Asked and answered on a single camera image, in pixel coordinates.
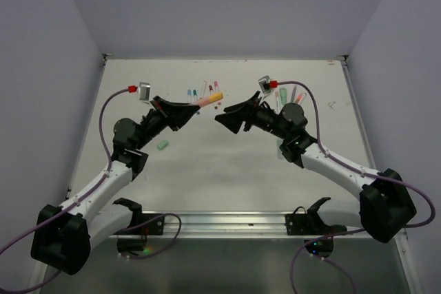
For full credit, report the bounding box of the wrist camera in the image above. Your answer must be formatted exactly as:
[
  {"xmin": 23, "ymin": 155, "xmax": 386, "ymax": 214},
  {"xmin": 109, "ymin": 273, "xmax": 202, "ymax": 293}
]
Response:
[
  {"xmin": 138, "ymin": 82, "xmax": 151, "ymax": 103},
  {"xmin": 258, "ymin": 75, "xmax": 271, "ymax": 95}
]

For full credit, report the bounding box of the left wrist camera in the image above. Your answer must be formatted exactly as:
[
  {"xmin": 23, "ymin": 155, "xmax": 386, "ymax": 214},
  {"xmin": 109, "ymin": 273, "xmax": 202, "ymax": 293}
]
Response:
[{"xmin": 138, "ymin": 82, "xmax": 151, "ymax": 103}]

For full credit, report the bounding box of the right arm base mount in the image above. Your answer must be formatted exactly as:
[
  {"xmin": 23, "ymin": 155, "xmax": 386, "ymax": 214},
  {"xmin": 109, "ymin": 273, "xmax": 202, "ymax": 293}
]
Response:
[{"xmin": 285, "ymin": 203, "xmax": 347, "ymax": 259}]

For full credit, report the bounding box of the aluminium rail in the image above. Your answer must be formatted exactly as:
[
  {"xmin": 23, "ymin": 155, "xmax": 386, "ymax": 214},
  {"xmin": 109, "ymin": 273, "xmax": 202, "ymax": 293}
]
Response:
[{"xmin": 103, "ymin": 209, "xmax": 371, "ymax": 239}]

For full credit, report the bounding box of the purple grey marker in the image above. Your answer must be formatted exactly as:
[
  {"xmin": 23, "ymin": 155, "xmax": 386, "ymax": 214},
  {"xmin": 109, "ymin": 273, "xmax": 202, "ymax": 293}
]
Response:
[{"xmin": 290, "ymin": 85, "xmax": 298, "ymax": 103}]

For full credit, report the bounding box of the purple cable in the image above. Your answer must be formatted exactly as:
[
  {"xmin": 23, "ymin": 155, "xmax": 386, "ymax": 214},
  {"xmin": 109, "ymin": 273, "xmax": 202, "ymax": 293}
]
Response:
[
  {"xmin": 269, "ymin": 80, "xmax": 434, "ymax": 229},
  {"xmin": 0, "ymin": 84, "xmax": 139, "ymax": 294}
]

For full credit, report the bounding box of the small green highlighter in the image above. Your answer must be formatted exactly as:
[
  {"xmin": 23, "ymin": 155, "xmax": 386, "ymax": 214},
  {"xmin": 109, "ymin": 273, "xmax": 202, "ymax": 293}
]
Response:
[{"xmin": 279, "ymin": 87, "xmax": 287, "ymax": 105}]

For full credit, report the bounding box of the orange pink highlighter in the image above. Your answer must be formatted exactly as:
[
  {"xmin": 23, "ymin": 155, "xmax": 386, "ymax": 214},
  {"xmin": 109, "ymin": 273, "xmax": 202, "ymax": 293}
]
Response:
[{"xmin": 195, "ymin": 92, "xmax": 224, "ymax": 107}]

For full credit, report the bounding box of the salmon cap marker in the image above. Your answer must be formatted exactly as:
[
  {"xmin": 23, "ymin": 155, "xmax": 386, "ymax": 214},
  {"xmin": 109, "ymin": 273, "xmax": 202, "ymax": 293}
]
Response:
[{"xmin": 274, "ymin": 90, "xmax": 280, "ymax": 114}]

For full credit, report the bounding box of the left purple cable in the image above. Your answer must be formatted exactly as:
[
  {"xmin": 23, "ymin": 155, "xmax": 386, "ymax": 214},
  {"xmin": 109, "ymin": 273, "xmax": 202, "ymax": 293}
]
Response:
[{"xmin": 0, "ymin": 84, "xmax": 139, "ymax": 294}]

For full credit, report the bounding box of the red cap marker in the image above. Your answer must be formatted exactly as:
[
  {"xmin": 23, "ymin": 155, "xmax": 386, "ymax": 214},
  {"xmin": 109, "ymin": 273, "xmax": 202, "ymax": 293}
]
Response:
[{"xmin": 294, "ymin": 93, "xmax": 305, "ymax": 104}]

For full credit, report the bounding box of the orange cap marker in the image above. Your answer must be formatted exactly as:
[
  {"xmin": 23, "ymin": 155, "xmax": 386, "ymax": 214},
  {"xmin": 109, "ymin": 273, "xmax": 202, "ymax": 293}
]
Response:
[{"xmin": 200, "ymin": 81, "xmax": 207, "ymax": 98}]

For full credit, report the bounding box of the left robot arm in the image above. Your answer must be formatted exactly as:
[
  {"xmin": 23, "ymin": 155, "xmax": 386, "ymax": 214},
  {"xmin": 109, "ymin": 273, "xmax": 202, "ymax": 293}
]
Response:
[{"xmin": 30, "ymin": 96, "xmax": 200, "ymax": 275}]

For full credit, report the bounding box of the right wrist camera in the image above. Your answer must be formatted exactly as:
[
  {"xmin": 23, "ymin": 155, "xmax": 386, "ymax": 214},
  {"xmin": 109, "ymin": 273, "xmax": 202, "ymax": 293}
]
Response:
[{"xmin": 258, "ymin": 75, "xmax": 271, "ymax": 95}]

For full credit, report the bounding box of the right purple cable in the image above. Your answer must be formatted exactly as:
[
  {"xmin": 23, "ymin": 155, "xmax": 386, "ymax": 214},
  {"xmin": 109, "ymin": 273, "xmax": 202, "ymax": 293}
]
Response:
[{"xmin": 269, "ymin": 80, "xmax": 434, "ymax": 229}]

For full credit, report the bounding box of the brown cap marker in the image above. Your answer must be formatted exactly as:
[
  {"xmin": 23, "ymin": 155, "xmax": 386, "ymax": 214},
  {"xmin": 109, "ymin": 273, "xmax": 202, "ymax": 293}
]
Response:
[{"xmin": 209, "ymin": 85, "xmax": 218, "ymax": 109}]

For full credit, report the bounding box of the green highlighter cap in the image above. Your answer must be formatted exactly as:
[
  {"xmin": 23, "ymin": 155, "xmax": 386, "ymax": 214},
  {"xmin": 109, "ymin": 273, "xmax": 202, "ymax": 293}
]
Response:
[{"xmin": 157, "ymin": 140, "xmax": 169, "ymax": 150}]

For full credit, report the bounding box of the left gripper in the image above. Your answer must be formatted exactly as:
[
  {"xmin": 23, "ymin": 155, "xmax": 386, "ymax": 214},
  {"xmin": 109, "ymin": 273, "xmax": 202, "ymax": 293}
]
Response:
[{"xmin": 134, "ymin": 95, "xmax": 199, "ymax": 150}]

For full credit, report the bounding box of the black cap marker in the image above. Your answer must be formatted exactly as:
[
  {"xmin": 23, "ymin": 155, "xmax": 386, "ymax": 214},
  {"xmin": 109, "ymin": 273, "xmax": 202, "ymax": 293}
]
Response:
[{"xmin": 298, "ymin": 93, "xmax": 307, "ymax": 105}]

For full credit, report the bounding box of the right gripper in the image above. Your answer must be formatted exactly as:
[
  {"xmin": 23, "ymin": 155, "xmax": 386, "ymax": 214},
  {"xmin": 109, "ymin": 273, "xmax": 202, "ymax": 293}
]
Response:
[{"xmin": 215, "ymin": 91, "xmax": 290, "ymax": 140}]

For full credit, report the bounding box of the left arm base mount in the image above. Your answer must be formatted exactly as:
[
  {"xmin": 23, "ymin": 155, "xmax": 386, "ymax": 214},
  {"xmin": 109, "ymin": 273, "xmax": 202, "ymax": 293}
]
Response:
[{"xmin": 117, "ymin": 212, "xmax": 183, "ymax": 260}]

